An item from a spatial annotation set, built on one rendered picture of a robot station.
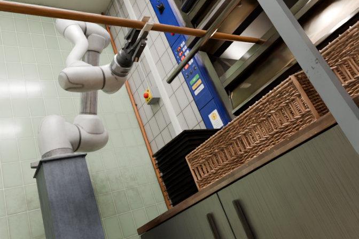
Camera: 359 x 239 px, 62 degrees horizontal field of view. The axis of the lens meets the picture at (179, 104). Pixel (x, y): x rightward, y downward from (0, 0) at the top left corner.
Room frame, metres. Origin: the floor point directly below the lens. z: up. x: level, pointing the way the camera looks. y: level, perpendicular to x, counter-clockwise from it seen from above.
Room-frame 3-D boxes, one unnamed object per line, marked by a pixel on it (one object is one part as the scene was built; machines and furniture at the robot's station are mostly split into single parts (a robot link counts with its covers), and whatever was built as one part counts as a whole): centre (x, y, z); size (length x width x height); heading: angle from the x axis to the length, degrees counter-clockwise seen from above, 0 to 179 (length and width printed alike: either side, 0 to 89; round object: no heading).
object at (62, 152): (1.39, 0.69, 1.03); 0.22 x 0.18 x 0.06; 131
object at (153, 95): (1.97, 0.17, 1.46); 0.10 x 0.07 x 0.10; 43
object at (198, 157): (1.14, -0.30, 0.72); 0.56 x 0.49 x 0.28; 44
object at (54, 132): (1.41, 0.67, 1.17); 0.18 x 0.16 x 0.22; 147
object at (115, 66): (1.07, 0.16, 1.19); 0.09 x 0.06 x 0.09; 132
